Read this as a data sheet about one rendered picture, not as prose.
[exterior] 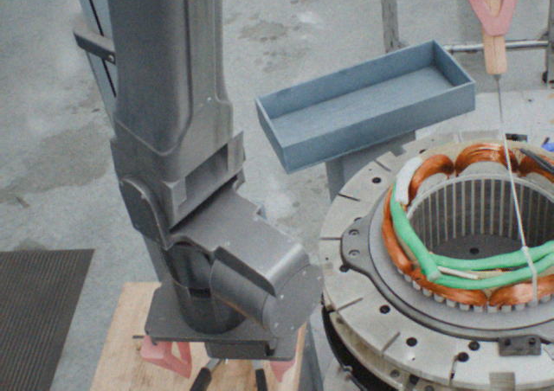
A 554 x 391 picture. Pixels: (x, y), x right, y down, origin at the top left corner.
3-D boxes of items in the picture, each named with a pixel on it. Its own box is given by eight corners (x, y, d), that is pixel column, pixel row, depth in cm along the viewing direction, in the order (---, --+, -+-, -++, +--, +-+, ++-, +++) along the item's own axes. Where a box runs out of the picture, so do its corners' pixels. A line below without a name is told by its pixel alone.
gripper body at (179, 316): (277, 354, 69) (265, 295, 63) (151, 349, 70) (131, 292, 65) (286, 289, 73) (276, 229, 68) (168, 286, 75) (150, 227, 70)
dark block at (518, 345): (498, 342, 74) (498, 333, 73) (538, 341, 74) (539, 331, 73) (499, 356, 73) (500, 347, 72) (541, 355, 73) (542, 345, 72)
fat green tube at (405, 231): (441, 289, 73) (441, 273, 72) (395, 291, 74) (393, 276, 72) (429, 169, 84) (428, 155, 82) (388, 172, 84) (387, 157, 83)
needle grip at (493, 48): (512, 70, 68) (504, -6, 66) (492, 76, 68) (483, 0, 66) (501, 66, 70) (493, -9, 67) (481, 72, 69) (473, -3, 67)
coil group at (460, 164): (518, 181, 86) (520, 149, 84) (455, 185, 87) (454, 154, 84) (516, 169, 88) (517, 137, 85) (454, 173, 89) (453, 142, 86)
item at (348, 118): (440, 194, 132) (434, 36, 112) (474, 241, 124) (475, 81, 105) (286, 249, 128) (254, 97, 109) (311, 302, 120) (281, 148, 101)
